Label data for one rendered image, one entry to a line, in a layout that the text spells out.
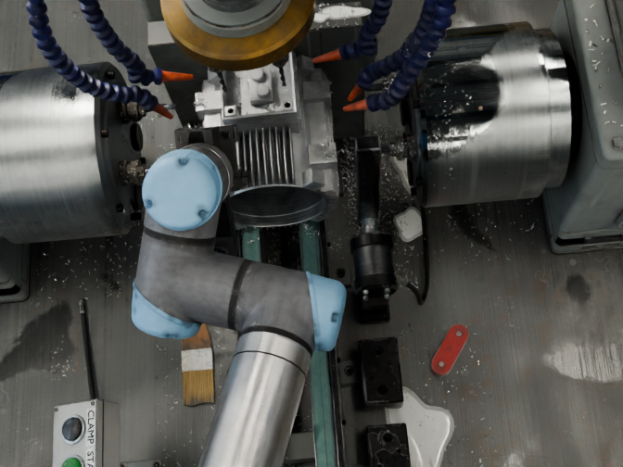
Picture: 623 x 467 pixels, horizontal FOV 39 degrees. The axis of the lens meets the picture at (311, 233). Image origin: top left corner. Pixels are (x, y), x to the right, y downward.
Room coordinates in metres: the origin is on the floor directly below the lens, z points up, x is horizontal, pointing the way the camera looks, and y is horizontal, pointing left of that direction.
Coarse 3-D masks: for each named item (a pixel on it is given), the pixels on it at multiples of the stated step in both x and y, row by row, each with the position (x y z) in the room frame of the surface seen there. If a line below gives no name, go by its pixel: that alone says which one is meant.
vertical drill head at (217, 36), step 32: (160, 0) 0.63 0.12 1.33; (192, 0) 0.61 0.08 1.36; (224, 0) 0.58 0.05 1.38; (256, 0) 0.59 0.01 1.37; (288, 0) 0.59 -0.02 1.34; (192, 32) 0.58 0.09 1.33; (224, 32) 0.56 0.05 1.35; (256, 32) 0.56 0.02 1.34; (288, 32) 0.56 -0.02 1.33; (224, 64) 0.54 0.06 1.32; (256, 64) 0.54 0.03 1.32
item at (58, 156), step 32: (96, 64) 0.70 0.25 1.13; (0, 96) 0.65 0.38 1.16; (32, 96) 0.64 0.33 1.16; (64, 96) 0.63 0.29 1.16; (0, 128) 0.60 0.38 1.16; (32, 128) 0.59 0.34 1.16; (64, 128) 0.59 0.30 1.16; (96, 128) 0.58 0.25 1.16; (128, 128) 0.65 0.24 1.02; (0, 160) 0.56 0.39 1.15; (32, 160) 0.56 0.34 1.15; (64, 160) 0.55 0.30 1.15; (96, 160) 0.54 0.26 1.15; (128, 160) 0.59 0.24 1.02; (0, 192) 0.53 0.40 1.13; (32, 192) 0.52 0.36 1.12; (64, 192) 0.52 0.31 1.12; (96, 192) 0.51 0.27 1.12; (128, 192) 0.54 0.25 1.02; (0, 224) 0.50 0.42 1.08; (32, 224) 0.50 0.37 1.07; (64, 224) 0.49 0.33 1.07; (96, 224) 0.49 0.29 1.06; (128, 224) 0.50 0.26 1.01
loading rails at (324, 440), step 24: (240, 240) 0.48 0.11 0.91; (264, 240) 0.50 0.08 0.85; (312, 240) 0.46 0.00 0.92; (312, 264) 0.42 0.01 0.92; (336, 264) 0.44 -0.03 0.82; (312, 360) 0.27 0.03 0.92; (336, 360) 0.27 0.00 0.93; (312, 384) 0.24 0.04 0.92; (336, 384) 0.23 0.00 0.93; (360, 384) 0.25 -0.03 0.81; (312, 408) 0.21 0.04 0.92; (336, 408) 0.20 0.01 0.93; (312, 432) 0.18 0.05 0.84; (336, 432) 0.17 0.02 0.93; (288, 456) 0.16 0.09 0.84; (312, 456) 0.15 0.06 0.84; (336, 456) 0.14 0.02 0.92
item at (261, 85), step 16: (272, 64) 0.65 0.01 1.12; (288, 64) 0.65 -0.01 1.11; (224, 80) 0.64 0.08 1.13; (240, 80) 0.64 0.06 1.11; (256, 80) 0.62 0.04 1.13; (272, 80) 0.63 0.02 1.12; (288, 80) 0.62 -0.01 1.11; (224, 96) 0.61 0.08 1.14; (240, 96) 0.61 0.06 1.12; (256, 96) 0.60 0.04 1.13; (272, 96) 0.60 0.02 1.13; (288, 96) 0.60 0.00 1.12; (224, 112) 0.58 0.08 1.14; (240, 112) 0.59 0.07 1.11; (256, 112) 0.58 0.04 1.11; (272, 112) 0.56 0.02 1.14; (288, 112) 0.56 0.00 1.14; (240, 128) 0.57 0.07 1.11; (256, 128) 0.56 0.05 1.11; (272, 128) 0.56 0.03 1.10
